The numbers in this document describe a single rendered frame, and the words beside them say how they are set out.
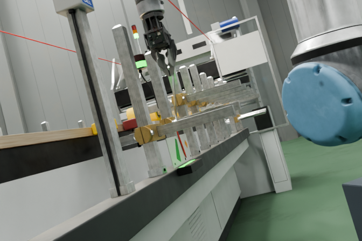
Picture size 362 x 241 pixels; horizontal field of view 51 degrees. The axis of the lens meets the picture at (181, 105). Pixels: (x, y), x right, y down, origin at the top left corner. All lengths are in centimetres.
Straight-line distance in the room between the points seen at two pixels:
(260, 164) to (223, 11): 638
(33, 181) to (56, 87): 779
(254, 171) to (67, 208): 314
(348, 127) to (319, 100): 6
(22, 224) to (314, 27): 72
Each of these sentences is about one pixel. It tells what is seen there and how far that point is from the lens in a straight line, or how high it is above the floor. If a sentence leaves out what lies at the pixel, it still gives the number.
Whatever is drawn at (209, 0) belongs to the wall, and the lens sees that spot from 987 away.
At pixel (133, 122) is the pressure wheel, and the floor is 89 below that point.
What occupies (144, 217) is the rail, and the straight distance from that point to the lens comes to 90.
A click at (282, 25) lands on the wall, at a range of 1044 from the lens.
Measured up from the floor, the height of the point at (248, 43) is 151.
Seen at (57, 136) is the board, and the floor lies 88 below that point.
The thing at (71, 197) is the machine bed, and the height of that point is 71.
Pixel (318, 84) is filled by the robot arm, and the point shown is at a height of 81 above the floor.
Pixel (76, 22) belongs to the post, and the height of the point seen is 112.
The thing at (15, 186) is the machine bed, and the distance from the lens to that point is 94.
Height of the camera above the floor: 79
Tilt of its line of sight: 4 degrees up
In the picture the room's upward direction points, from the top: 16 degrees counter-clockwise
